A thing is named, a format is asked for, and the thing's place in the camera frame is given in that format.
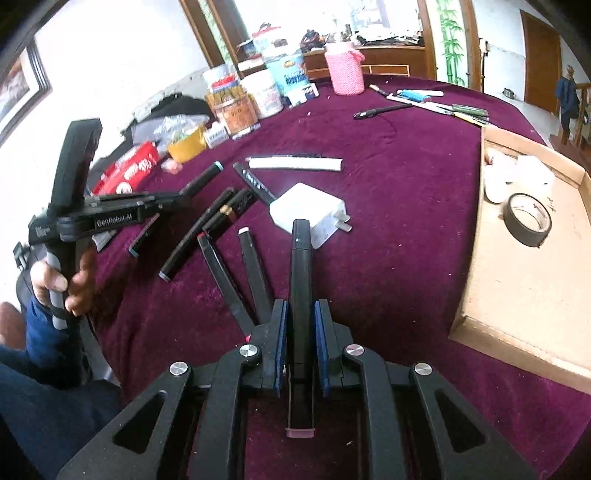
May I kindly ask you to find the person's left hand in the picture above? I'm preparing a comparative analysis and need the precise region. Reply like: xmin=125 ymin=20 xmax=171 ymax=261
xmin=30 ymin=243 xmax=97 ymax=317

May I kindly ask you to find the white power adapter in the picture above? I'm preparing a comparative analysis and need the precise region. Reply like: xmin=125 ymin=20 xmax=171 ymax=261
xmin=514 ymin=155 xmax=556 ymax=202

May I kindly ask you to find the blue sleeve forearm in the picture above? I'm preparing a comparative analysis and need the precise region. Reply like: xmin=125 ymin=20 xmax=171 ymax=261
xmin=1 ymin=299 xmax=120 ymax=479

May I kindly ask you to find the white pen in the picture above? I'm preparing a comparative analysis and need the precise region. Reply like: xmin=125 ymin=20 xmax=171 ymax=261
xmin=386 ymin=94 xmax=454 ymax=116

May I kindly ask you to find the black marker red cap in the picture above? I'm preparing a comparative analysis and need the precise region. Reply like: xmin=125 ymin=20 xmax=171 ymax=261
xmin=197 ymin=233 xmax=254 ymax=338

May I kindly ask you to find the maroon velvet table cloth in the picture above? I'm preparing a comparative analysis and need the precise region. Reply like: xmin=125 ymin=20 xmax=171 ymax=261
xmin=93 ymin=83 xmax=590 ymax=479

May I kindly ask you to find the black marker white cap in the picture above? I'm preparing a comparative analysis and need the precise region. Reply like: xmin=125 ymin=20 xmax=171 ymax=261
xmin=238 ymin=227 xmax=273 ymax=324

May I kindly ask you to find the framed wall picture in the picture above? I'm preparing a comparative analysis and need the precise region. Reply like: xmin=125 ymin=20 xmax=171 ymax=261
xmin=0 ymin=38 xmax=52 ymax=145

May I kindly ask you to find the white tube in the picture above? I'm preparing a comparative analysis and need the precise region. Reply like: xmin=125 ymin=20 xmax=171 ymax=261
xmin=246 ymin=155 xmax=342 ymax=172

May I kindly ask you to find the black marker pink cap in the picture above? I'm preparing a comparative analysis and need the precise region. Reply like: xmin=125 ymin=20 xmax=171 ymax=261
xmin=287 ymin=219 xmax=315 ymax=439

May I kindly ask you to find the black pen on cloth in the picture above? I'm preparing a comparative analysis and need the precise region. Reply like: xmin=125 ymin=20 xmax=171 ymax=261
xmin=353 ymin=104 xmax=412 ymax=120

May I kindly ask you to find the green marker pen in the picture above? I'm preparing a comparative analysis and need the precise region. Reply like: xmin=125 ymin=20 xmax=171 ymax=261
xmin=437 ymin=103 xmax=489 ymax=118

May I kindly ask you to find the white charger with prongs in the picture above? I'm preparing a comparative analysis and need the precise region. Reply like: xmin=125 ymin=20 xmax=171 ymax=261
xmin=269 ymin=183 xmax=353 ymax=250

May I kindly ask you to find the red paper bag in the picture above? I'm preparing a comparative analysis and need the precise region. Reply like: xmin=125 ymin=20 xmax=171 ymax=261
xmin=92 ymin=142 xmax=159 ymax=196

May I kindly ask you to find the brown cardboard box tray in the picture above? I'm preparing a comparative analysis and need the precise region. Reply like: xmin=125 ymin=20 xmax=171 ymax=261
xmin=450 ymin=127 xmax=590 ymax=392

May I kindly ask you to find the white bottle orange cap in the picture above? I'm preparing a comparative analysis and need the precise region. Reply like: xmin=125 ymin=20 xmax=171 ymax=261
xmin=483 ymin=147 xmax=517 ymax=204

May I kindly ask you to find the black marker green cap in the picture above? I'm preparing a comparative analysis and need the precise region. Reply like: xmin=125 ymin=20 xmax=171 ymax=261
xmin=179 ymin=161 xmax=223 ymax=197

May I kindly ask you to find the blue lighter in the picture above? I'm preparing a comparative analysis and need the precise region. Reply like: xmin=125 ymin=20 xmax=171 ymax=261
xmin=397 ymin=90 xmax=431 ymax=103

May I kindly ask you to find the pink knitted cup holder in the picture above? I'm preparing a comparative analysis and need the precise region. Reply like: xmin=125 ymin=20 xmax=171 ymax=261
xmin=325 ymin=42 xmax=365 ymax=96

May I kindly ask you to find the white plastic tub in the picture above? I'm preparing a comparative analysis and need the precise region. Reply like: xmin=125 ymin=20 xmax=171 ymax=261
xmin=242 ymin=69 xmax=283 ymax=119

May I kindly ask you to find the black tape roll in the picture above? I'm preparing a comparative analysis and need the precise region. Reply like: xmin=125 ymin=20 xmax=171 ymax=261
xmin=503 ymin=193 xmax=553 ymax=248

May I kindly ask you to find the black gold lipstick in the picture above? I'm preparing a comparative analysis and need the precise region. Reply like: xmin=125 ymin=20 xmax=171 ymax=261
xmin=202 ymin=188 xmax=257 ymax=242

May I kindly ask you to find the brown tea tin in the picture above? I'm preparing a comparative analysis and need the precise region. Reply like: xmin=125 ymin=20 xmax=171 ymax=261
xmin=205 ymin=85 xmax=259 ymax=136

